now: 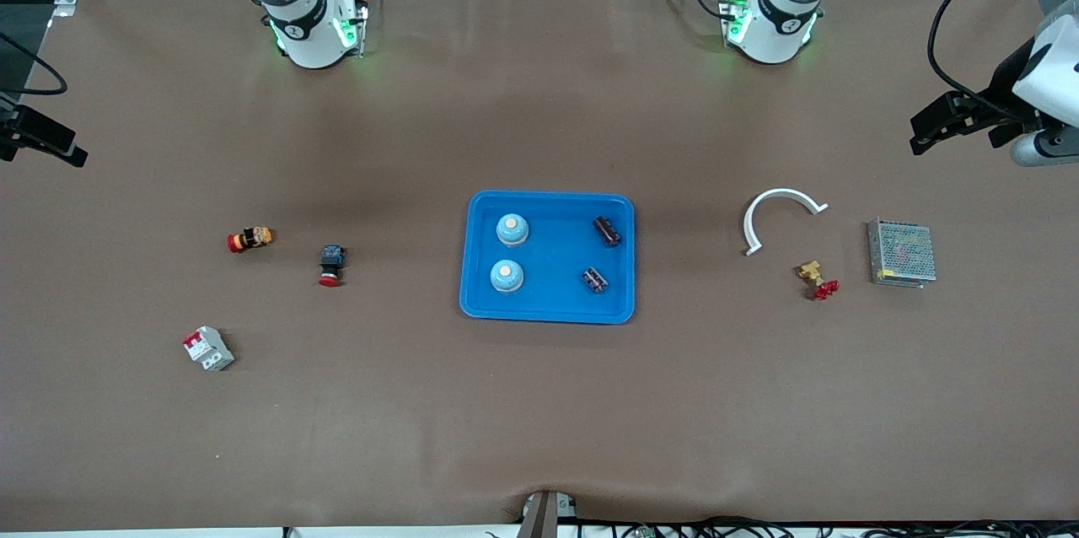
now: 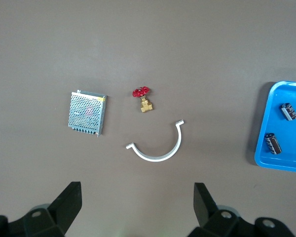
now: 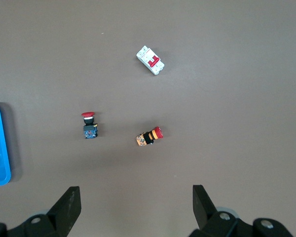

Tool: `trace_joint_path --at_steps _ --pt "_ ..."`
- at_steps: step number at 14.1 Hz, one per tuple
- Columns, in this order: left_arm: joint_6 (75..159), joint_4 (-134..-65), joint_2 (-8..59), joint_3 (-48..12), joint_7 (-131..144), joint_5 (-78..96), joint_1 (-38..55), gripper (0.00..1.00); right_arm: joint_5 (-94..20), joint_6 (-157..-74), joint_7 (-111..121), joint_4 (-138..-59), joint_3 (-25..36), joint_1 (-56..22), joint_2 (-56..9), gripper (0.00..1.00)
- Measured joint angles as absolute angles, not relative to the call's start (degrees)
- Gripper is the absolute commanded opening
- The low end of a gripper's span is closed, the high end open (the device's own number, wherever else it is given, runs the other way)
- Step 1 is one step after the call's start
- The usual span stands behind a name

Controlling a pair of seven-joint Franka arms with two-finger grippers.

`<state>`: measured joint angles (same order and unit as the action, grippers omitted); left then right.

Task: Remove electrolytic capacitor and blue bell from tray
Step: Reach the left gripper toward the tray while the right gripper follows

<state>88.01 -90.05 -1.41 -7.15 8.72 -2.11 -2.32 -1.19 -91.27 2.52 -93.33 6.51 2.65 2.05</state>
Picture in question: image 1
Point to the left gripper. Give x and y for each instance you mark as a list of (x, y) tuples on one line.
[(1003, 81)]

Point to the dark brown cylindrical capacitor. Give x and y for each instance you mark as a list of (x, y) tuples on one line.
[(606, 232), (595, 280)]

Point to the light blue bell orange button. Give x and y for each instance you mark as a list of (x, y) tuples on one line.
[(512, 232), (506, 278)]

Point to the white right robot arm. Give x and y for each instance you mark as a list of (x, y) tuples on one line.
[(308, 36)]

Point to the perforated metal power supply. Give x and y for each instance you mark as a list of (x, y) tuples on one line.
[(902, 251)]

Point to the orange red emergency button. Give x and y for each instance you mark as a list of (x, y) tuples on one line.
[(253, 239)]

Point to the white red circuit breaker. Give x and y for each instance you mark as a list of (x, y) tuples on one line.
[(209, 350)]

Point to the black red push button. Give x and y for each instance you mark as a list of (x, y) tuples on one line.
[(331, 255)]

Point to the blue plastic tray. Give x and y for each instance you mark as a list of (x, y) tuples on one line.
[(552, 268)]

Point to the brown table cover mat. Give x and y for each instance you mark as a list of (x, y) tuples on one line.
[(539, 411)]

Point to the white curved plastic bracket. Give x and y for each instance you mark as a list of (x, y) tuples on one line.
[(785, 192)]

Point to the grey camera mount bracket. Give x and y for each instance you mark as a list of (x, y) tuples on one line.
[(544, 517)]

